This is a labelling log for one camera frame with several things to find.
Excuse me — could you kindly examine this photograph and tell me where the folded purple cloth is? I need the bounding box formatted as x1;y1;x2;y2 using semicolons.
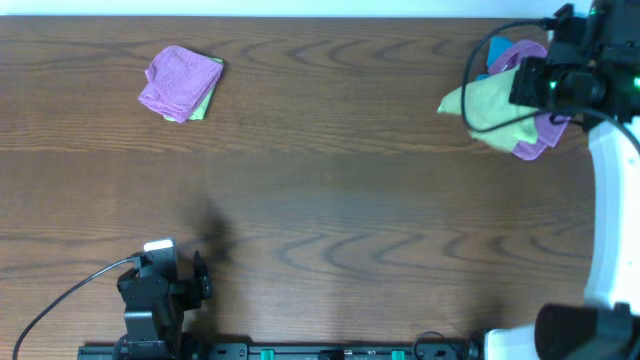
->
138;45;224;123

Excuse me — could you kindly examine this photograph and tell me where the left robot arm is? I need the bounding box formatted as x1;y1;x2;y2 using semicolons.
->
112;248;213;360

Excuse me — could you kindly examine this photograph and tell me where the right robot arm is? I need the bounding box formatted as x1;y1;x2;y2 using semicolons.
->
468;0;639;359

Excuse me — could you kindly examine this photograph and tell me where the crumpled purple cloth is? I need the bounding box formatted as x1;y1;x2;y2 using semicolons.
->
491;40;568;161

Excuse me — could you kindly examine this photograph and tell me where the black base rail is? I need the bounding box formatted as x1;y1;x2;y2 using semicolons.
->
77;341;486;360

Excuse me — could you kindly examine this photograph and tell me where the blue cloth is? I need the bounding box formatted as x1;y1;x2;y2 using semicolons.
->
476;37;513;80

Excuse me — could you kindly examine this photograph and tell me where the left black cable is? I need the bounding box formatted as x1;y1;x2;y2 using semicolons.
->
11;255;144;360

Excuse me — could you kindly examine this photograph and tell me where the folded green cloth underneath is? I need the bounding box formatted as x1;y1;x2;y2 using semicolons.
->
163;57;224;123

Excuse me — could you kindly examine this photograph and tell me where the green microfiber cloth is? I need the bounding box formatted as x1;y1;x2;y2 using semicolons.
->
465;67;538;153

